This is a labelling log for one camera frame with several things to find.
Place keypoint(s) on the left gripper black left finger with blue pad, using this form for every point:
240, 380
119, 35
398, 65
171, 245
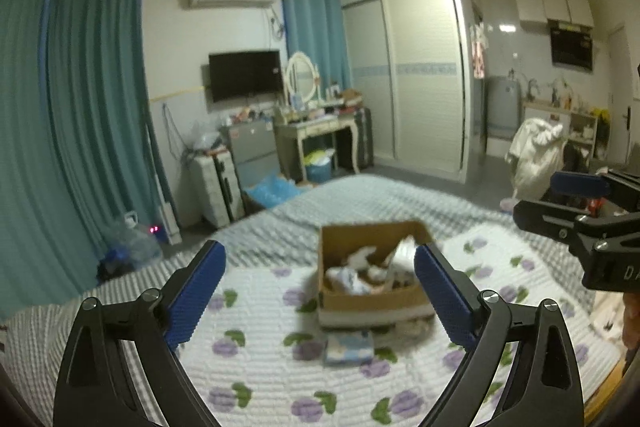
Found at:
95, 387

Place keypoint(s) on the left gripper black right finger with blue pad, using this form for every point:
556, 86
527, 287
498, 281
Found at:
543, 387

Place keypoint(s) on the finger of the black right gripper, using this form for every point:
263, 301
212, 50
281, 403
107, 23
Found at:
580, 184
546, 219

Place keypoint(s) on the blue tissue pack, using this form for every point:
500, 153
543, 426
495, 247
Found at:
349, 348

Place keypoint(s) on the person right hand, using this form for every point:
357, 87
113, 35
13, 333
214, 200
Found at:
631, 321

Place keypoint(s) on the white clothes pile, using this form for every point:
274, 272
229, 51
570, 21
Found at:
535, 153

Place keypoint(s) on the clear water jug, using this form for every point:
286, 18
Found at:
134, 240

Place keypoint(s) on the grey washing machine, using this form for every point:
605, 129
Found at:
503, 107

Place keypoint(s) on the black range hood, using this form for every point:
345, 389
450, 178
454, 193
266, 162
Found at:
571, 46

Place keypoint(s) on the white suitcase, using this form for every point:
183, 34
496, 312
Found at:
218, 189

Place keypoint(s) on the white kitchen cabinets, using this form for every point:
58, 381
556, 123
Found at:
573, 12

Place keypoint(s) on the blue plastic bag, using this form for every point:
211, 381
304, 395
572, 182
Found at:
274, 190

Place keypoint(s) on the teal window curtain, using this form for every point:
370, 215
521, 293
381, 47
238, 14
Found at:
77, 145

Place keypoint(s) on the brown cardboard box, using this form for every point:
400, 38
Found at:
366, 276

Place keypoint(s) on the white sliding wardrobe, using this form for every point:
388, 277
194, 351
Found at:
410, 60

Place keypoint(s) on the grey mini fridge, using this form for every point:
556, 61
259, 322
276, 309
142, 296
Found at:
254, 150

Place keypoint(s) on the white dressing table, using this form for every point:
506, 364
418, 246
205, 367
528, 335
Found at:
349, 134

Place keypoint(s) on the white oval vanity mirror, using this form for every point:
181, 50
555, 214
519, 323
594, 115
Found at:
302, 80

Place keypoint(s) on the teal corner curtain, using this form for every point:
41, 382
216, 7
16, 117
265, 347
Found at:
316, 28

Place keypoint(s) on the black wall television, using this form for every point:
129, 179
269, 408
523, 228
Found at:
244, 74

